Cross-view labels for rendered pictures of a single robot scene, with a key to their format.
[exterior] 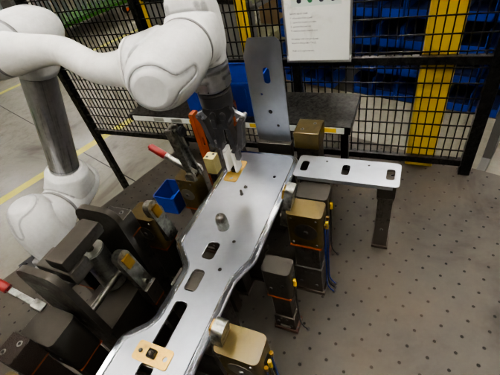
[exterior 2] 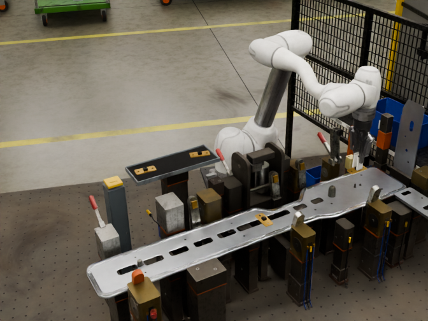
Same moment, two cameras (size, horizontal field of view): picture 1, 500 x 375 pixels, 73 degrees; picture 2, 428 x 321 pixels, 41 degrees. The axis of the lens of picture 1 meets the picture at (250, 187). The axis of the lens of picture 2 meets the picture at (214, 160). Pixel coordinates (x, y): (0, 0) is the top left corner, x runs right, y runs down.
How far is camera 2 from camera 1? 161 cm
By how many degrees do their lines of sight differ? 27
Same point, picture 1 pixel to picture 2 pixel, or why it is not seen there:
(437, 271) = not seen: outside the picture
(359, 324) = (378, 302)
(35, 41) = (295, 60)
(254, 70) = (406, 119)
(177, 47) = (344, 97)
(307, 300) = (358, 276)
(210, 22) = (369, 90)
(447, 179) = not seen: outside the picture
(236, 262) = (325, 211)
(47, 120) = (272, 91)
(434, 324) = not seen: outside the picture
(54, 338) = (232, 187)
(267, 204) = (363, 199)
